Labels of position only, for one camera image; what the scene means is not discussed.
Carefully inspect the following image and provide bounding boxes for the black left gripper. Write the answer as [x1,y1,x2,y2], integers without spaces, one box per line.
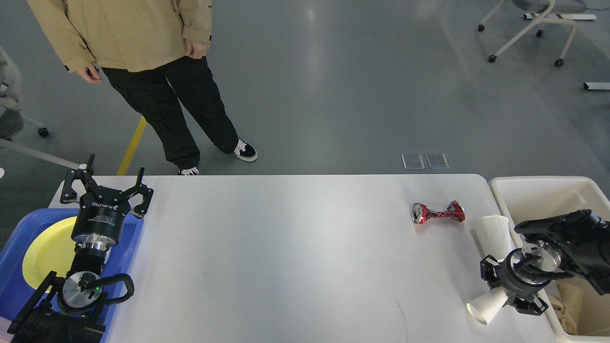
[60,154,154,249]

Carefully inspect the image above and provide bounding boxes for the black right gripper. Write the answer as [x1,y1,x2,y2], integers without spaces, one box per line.
[480,248,554,316]

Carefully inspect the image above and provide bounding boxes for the white paper cup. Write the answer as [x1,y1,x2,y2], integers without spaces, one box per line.
[466,286,508,325]
[472,215,516,262]

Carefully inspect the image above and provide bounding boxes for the yellow-green plastic plate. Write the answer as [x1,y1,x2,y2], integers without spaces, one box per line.
[22,215,81,289]

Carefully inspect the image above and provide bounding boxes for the brown paper ball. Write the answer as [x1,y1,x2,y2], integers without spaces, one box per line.
[547,283,584,336]

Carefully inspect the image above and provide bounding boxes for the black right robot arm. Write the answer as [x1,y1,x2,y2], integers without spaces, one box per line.
[480,209,610,315]

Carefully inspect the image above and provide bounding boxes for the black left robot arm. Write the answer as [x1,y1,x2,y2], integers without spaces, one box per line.
[7,154,154,343]

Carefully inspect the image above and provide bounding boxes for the tan jacket person right hand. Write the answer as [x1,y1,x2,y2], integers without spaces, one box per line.
[75,64,102,84]

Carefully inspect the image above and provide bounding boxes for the tan jacket person left hand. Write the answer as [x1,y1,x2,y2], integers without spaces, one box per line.
[184,39,211,60]

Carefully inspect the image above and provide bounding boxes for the white paper cup upright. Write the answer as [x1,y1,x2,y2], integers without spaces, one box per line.
[472,215,516,262]

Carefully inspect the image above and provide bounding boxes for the cream plastic bin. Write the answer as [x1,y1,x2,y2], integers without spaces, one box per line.
[489,176,610,343]

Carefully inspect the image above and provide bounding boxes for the white chair leg left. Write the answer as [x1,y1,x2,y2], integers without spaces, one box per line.
[0,45,94,174]

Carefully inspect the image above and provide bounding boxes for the crushed red soda can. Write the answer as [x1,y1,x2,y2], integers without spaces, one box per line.
[411,200,466,224]

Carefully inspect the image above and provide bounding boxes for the blue plastic tray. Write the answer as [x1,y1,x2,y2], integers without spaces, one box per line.
[0,208,143,343]

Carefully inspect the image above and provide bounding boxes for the floor outlet plates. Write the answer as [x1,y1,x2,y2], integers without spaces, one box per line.
[401,153,450,170]

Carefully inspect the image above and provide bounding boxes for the person in tan jacket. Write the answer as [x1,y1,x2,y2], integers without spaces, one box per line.
[28,0,257,176]

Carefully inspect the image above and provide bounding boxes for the white bar on floor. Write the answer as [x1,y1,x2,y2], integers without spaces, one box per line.
[583,81,610,91]

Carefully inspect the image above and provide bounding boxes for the white office chair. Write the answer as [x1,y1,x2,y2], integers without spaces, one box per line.
[488,0,597,67]

